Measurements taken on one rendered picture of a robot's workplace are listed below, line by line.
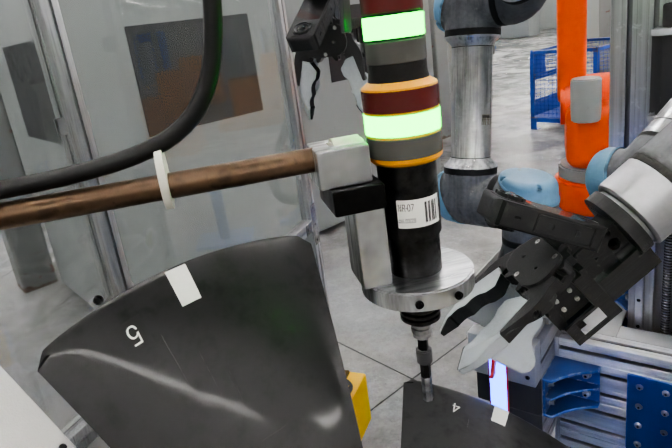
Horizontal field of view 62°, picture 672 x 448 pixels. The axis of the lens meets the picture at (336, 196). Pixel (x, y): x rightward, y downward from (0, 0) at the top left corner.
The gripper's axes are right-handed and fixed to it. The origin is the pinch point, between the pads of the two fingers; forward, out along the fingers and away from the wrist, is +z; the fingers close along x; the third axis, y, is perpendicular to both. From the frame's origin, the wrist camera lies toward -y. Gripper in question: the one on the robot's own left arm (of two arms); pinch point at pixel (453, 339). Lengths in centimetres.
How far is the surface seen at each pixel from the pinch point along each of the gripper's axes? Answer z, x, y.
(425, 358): -1.4, -17.9, -11.3
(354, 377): 21.4, 28.8, 11.2
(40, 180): 4.2, -21.8, -35.2
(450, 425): 7.6, 2.2, 9.0
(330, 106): 11, 386, 16
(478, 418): 5.3, 3.6, 11.7
